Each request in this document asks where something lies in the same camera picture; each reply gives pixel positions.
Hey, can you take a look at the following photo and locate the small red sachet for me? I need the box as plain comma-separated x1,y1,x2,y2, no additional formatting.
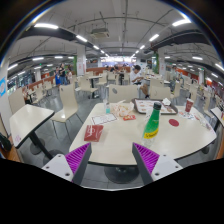
122,114,137,122

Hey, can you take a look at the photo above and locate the group of ceiling lights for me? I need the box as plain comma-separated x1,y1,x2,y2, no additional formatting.
6,18,224,88

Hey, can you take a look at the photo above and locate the ceiling air conditioner unit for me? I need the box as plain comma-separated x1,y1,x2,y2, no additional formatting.
90,27,110,39

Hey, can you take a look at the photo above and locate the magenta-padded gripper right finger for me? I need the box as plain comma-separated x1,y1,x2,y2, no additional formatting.
131,142,184,185

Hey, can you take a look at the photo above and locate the group of beige chairs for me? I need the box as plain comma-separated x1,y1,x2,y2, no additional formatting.
8,71,221,134

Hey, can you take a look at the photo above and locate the clear plastic food bag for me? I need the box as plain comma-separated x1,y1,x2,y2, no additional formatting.
109,100,135,118

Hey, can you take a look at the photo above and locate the flat round red coaster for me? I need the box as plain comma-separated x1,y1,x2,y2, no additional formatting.
168,118,180,128

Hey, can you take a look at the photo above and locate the person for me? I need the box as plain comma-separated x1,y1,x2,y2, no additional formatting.
129,64,150,99
54,66,62,87
59,63,68,86
22,85,31,104

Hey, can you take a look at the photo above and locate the green drink bottle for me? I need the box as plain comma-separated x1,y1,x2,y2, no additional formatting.
141,101,163,148

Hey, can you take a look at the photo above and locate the red paper cup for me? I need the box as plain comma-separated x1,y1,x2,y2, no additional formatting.
184,98,195,114

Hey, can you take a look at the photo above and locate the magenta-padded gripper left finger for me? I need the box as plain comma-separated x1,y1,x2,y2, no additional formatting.
41,142,93,186

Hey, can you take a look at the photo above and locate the white dining table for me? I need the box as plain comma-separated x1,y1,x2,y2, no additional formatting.
9,104,55,160
210,106,224,129

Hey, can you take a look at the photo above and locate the red flat packet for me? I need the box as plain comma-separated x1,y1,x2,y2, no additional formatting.
83,124,105,143

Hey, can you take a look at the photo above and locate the white paper leaflet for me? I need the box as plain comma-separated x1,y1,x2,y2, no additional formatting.
90,113,118,126

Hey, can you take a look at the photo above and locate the colourful printed flyer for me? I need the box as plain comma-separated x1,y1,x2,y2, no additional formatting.
178,110,198,121

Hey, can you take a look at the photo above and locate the small clear sanitizer bottle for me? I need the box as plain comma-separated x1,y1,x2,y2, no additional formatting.
104,98,111,115

